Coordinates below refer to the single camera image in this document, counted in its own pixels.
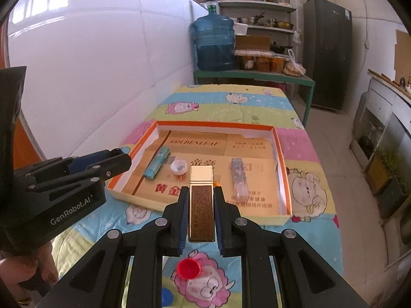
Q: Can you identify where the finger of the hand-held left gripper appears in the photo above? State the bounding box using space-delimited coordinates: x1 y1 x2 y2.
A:
14 148 129 175
26 154 132 196

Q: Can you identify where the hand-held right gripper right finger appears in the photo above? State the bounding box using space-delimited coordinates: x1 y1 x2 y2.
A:
213 186 370 308

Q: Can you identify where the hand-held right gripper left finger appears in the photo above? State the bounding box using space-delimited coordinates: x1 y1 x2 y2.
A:
34 186 190 308

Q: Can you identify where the gold lighter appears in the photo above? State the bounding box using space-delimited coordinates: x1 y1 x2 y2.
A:
189 166 215 243

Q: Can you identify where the teal lighter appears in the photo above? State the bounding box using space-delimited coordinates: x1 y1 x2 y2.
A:
143 147 171 180

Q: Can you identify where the clear plastic lighter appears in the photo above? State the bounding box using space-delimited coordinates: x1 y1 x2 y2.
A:
230 157 250 201

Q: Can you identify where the red bottle cap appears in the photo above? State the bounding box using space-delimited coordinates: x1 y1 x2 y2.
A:
177 259 203 280

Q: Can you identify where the white bottle cap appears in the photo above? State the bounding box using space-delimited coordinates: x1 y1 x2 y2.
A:
170 160 188 175

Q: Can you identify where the orange rimmed cardboard tray box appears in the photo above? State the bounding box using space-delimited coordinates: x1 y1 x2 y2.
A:
107 120 293 227

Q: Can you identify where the blue bottle cap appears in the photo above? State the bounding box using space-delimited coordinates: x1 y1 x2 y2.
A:
162 287 175 307

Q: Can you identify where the person's left hand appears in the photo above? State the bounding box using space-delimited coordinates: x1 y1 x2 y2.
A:
0 242 60 304

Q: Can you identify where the green metal table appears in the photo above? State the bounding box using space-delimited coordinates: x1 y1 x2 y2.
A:
193 69 316 127

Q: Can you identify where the blue water jug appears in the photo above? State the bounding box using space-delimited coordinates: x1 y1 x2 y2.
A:
192 2 235 71

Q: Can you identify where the yellow planter with plants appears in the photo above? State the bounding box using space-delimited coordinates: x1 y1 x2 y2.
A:
366 149 397 196

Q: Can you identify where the plastic bag of bread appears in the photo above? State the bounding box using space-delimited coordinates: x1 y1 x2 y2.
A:
283 50 305 78

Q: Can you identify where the dark planter with plants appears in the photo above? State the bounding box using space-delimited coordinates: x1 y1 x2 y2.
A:
380 176 408 219

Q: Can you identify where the brown cardboard box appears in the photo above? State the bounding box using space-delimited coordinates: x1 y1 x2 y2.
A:
235 35 271 51

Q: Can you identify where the dark grey refrigerator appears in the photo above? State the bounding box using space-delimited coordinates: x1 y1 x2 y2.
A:
302 0 354 111

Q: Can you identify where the white kitchen counter cabinet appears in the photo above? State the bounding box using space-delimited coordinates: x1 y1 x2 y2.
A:
350 69 411 199

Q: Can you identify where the white shelf rack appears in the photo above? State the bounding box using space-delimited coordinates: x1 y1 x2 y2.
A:
214 0 297 50

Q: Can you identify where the orange wooden door frame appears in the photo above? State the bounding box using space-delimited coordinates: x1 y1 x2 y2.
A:
0 22 47 167

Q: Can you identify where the cardboard sheet on wall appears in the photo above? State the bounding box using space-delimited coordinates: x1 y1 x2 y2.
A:
395 30 411 71

